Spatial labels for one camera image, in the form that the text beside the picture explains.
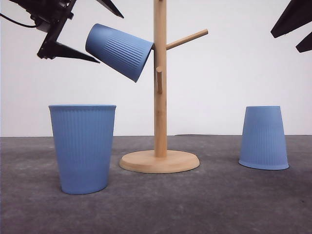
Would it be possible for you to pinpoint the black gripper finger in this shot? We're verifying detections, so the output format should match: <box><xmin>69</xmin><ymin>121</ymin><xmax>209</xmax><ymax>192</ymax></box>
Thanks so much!
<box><xmin>296</xmin><ymin>31</ymin><xmax>312</xmax><ymax>53</ymax></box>
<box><xmin>271</xmin><ymin>0</ymin><xmax>312</xmax><ymax>38</ymax></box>

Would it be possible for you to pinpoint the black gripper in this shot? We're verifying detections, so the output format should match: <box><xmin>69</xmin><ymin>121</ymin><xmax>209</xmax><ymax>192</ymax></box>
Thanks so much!
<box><xmin>10</xmin><ymin>0</ymin><xmax>124</xmax><ymax>63</ymax></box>

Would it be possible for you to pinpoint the blue ribbed cup hung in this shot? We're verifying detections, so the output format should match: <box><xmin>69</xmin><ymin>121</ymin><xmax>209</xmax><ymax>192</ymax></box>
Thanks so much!
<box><xmin>85</xmin><ymin>23</ymin><xmax>154</xmax><ymax>82</ymax></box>

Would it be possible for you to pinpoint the blue ribbed cup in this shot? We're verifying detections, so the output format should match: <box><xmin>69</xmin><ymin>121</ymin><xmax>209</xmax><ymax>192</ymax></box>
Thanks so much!
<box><xmin>49</xmin><ymin>104</ymin><xmax>116</xmax><ymax>195</ymax></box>
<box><xmin>239</xmin><ymin>105</ymin><xmax>289</xmax><ymax>170</ymax></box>

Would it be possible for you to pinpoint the wooden cup tree stand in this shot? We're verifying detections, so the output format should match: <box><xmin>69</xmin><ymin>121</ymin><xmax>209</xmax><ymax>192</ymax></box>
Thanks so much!
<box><xmin>119</xmin><ymin>0</ymin><xmax>209</xmax><ymax>174</ymax></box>

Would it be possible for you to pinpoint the black cable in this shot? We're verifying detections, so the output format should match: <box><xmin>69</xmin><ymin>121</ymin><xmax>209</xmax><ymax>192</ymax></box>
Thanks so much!
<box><xmin>0</xmin><ymin>13</ymin><xmax>37</xmax><ymax>28</ymax></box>

